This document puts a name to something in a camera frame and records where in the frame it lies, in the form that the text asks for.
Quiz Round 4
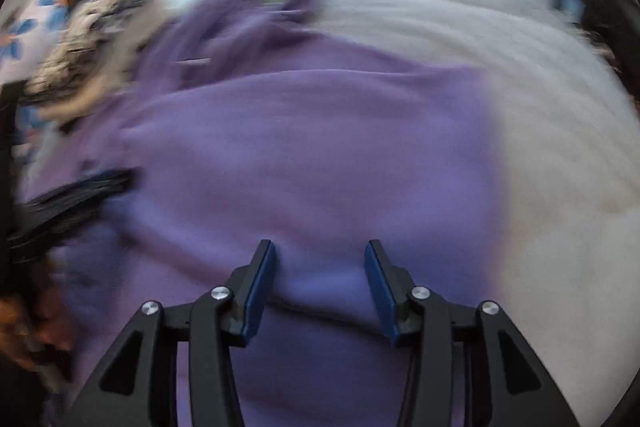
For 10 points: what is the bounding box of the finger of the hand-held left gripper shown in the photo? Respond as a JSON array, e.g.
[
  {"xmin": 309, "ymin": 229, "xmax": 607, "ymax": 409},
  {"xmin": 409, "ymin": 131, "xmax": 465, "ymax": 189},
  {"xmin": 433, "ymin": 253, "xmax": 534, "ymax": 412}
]
[
  {"xmin": 27, "ymin": 168, "xmax": 138, "ymax": 214},
  {"xmin": 7, "ymin": 199, "xmax": 108, "ymax": 253}
]

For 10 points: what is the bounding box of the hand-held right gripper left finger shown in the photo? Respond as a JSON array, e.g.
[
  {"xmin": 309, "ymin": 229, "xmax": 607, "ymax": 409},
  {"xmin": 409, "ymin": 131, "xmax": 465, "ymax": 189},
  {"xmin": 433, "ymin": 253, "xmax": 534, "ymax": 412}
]
[{"xmin": 62, "ymin": 239, "xmax": 277, "ymax": 427}]

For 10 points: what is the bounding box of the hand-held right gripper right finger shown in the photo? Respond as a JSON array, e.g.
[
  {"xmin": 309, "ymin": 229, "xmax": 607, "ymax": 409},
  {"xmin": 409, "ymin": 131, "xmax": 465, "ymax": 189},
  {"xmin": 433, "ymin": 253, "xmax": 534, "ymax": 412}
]
[{"xmin": 364, "ymin": 239, "xmax": 581, "ymax": 427}]

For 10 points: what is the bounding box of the purple sweatshirt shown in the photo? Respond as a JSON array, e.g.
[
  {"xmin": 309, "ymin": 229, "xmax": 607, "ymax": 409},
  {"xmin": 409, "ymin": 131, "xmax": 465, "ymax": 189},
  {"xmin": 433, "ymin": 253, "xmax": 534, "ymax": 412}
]
[{"xmin": 20, "ymin": 0, "xmax": 506, "ymax": 427}]

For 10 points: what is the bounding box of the person's left hand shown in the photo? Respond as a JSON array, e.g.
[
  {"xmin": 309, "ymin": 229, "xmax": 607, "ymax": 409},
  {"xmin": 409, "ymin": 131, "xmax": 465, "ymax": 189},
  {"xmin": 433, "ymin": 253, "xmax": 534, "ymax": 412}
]
[{"xmin": 0, "ymin": 297, "xmax": 71, "ymax": 358}]

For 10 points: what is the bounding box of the blue floral folded quilt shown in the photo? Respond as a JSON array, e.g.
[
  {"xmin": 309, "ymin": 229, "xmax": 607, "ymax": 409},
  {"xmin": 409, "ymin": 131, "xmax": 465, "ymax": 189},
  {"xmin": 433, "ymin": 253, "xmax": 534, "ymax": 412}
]
[{"xmin": 0, "ymin": 0, "xmax": 71, "ymax": 158}]

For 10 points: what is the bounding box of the black white patterned folded garment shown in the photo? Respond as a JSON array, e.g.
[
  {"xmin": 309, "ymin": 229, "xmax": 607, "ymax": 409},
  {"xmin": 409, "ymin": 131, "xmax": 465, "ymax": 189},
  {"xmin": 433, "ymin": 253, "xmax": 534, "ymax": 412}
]
[{"xmin": 25, "ymin": 0, "xmax": 161, "ymax": 98}]

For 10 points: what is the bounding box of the light blue fleece blanket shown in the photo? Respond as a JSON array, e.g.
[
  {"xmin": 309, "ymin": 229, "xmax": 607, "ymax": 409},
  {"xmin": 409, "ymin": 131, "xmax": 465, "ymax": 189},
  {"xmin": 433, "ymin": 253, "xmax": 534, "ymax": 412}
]
[{"xmin": 160, "ymin": 0, "xmax": 638, "ymax": 427}]

